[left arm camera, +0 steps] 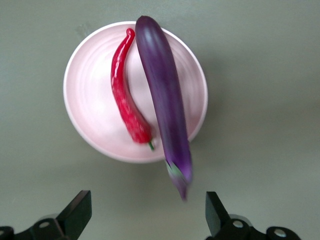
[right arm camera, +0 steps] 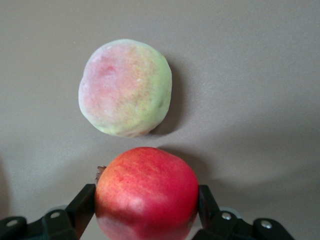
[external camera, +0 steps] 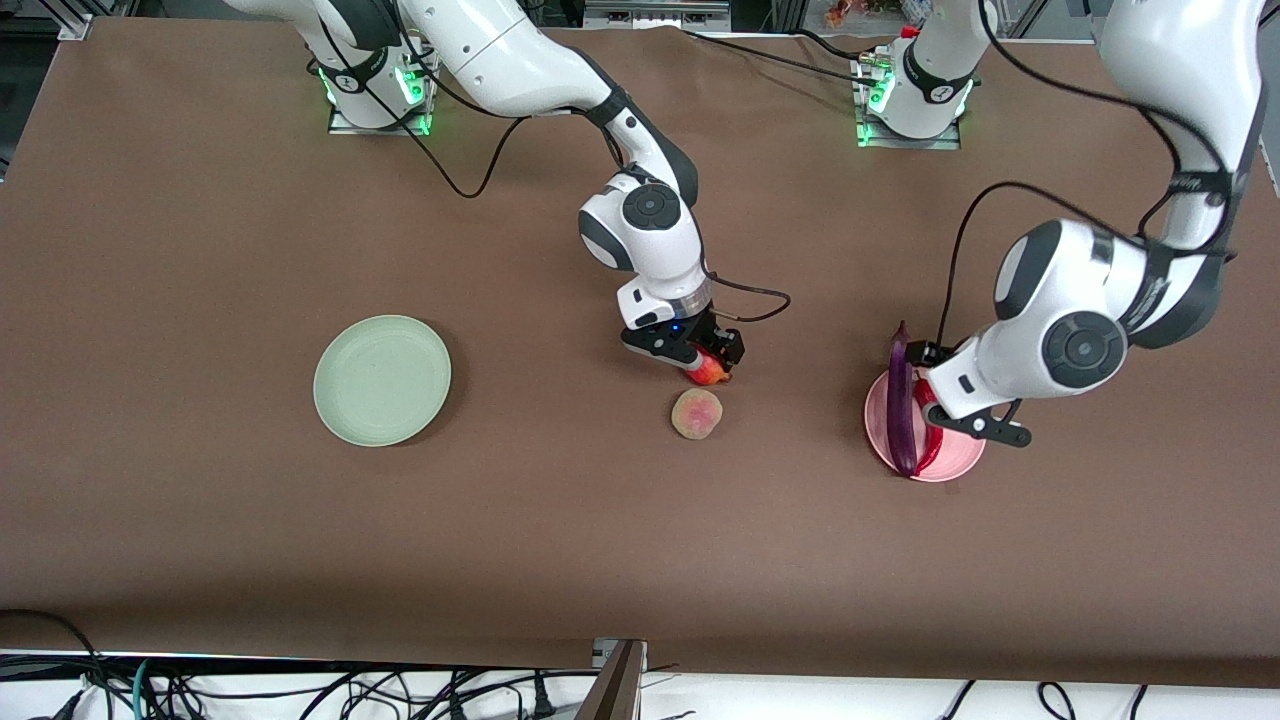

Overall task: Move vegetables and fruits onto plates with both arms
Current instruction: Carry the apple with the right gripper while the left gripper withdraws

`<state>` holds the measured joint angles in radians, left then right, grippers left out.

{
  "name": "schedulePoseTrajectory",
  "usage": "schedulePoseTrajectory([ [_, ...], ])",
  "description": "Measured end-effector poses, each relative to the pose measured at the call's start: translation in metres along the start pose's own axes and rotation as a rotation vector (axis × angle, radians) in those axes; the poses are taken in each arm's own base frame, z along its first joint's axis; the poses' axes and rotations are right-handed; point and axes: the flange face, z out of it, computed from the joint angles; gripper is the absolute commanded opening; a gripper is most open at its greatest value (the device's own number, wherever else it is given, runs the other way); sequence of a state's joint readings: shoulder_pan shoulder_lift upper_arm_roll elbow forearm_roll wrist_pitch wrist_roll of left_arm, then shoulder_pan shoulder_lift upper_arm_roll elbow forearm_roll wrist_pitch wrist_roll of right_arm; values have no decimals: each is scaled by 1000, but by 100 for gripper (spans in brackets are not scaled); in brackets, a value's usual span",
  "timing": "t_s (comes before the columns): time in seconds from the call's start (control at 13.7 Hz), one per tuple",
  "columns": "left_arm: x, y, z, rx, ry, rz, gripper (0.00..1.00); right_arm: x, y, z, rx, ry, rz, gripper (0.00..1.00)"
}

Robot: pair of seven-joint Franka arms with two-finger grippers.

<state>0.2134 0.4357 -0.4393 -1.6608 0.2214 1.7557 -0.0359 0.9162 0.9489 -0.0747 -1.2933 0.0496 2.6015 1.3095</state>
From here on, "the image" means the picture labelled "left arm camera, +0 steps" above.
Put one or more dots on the long purple eggplant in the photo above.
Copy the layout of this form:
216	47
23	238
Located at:
162	87

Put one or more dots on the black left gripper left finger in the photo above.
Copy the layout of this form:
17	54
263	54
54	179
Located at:
72	220

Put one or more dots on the pink round plate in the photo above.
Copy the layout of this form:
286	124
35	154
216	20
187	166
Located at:
95	100

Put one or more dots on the red chili pepper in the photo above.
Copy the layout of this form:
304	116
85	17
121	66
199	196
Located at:
125	100

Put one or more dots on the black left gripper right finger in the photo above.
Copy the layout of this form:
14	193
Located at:
217	222

